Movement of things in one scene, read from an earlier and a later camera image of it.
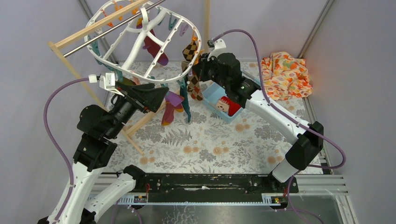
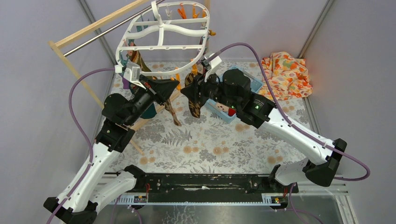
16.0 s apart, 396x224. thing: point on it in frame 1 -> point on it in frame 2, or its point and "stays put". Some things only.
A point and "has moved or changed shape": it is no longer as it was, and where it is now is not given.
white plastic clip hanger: x=137 y=38 has moved or changed shape
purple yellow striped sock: x=173 y=102 -> x=126 y=83
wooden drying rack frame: x=55 y=45 stays put
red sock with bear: x=225 y=105 stays put
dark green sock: x=183 y=91 -> x=150 y=112
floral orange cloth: x=284 y=76 stays put
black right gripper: x=201 y=67 -> x=199 y=85
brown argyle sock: x=189 y=52 -> x=194 y=107
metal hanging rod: x=112 y=29 stays put
